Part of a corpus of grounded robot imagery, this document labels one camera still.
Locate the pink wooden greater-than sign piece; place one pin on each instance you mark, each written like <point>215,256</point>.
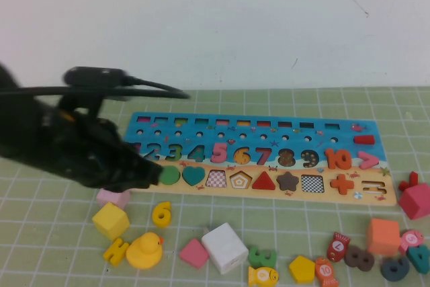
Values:
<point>371,161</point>

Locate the green checked tablecloth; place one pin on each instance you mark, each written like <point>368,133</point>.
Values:
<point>53,219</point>

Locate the crimson wooden cube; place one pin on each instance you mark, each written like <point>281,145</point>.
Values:
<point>416,201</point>

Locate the pink wooden number five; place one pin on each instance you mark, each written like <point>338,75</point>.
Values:
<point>219,157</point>

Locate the pink wooden diamond piece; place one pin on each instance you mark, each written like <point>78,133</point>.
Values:
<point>194,254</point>

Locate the yellow wooden equals sign piece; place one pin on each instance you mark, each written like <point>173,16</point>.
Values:
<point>116,252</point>

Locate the teal wooden number four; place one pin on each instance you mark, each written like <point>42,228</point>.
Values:
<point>422,261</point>

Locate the teal wooden heart piece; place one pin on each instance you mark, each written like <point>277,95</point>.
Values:
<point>193,175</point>

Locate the yellow wooden fish piece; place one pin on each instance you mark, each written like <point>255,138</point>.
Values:
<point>262,275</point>

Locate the pink wooden cube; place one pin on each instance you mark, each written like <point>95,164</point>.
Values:
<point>114,199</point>

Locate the orange wooden number ten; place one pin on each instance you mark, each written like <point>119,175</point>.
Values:
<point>332,161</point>

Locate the red wooden fish piece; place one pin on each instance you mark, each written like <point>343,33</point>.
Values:
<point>337,247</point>

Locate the orange wooden cube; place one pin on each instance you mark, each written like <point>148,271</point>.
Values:
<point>383,237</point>

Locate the yellow wooden pentagon piece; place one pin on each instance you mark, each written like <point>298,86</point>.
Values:
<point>301,269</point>

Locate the brown wooden star piece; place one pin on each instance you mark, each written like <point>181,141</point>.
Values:
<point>288,182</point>

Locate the orange wooden fish piece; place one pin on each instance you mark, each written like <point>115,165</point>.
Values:
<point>326,272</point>

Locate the grey-blue wooden number nine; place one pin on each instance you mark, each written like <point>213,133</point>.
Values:
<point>386,268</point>

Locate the red wooden triangle piece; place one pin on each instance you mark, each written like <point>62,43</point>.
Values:
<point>263,183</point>

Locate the yellow wooden number six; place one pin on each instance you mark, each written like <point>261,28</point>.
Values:
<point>161,215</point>

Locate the red wooden times sign piece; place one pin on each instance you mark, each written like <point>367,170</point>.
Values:
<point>410,181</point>

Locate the white power adapter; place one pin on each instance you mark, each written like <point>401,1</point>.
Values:
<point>225,246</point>

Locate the yellow rubber duck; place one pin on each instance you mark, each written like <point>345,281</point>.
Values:
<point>144,253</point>

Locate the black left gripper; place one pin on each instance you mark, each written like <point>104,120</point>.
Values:
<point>80,149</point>

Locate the yellow wooden cube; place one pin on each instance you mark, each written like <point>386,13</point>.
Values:
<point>111,221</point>

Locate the orange wooden plus sign piece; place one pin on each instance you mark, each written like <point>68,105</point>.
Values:
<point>342,185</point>

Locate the red wooden minus sign piece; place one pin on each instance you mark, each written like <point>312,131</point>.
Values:
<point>363,140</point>

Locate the green wooden number three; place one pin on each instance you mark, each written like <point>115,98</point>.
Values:
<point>265,260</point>

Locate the colourful wooden number puzzle board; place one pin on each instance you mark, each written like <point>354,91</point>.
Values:
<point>255,196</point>

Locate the pink wooden fish piece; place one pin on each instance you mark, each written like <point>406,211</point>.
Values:
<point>411,239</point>

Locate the brown wooden number eight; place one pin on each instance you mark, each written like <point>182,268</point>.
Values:
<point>352,254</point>

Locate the green wooden circle piece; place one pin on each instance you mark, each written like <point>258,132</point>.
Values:
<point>171,176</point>

